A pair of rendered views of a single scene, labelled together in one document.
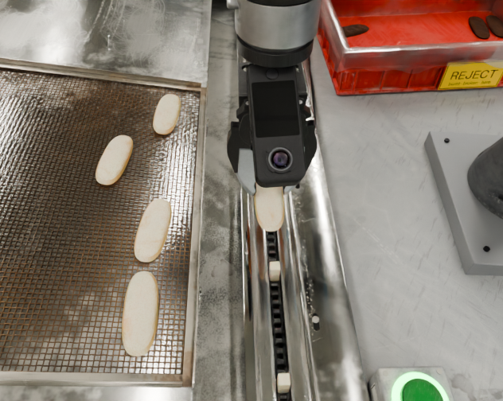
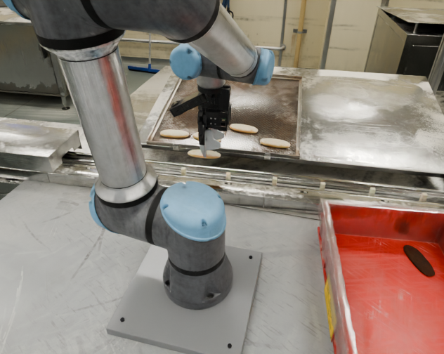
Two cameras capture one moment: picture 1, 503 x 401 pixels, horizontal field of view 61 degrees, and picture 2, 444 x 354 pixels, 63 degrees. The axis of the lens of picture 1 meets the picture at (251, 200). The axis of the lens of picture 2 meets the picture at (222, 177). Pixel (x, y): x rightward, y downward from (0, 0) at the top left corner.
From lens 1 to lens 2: 1.09 m
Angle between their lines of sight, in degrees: 70
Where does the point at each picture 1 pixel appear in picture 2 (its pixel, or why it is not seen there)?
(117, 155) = (243, 127)
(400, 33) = (429, 300)
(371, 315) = not seen: hidden behind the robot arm
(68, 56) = (313, 116)
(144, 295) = (178, 133)
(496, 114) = (291, 325)
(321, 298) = (164, 178)
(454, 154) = (236, 256)
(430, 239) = not seen: hidden behind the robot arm
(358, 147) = (263, 227)
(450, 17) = not seen: outside the picture
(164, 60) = (322, 145)
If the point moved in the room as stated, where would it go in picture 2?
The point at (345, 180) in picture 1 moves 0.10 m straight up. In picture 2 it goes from (237, 215) to (238, 186)
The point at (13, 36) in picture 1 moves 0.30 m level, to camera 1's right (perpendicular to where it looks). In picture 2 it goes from (323, 101) to (325, 138)
